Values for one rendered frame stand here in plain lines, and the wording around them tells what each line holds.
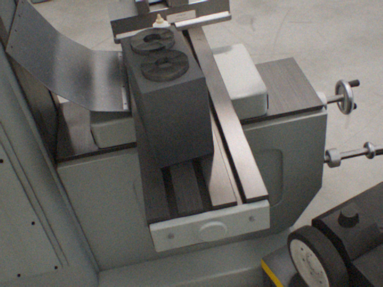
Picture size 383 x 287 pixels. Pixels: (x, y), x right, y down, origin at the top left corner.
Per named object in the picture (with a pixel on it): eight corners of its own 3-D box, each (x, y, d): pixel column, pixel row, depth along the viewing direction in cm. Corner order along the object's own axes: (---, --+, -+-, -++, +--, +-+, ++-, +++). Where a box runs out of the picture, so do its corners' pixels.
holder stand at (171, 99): (185, 95, 114) (173, 18, 101) (215, 152, 98) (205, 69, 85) (136, 109, 113) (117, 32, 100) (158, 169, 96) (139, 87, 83)
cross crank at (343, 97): (347, 98, 163) (351, 69, 155) (362, 119, 154) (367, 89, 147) (302, 107, 162) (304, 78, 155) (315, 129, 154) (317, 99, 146)
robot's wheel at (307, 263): (346, 308, 125) (354, 263, 112) (331, 317, 124) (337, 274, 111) (300, 254, 139) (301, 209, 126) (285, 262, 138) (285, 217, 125)
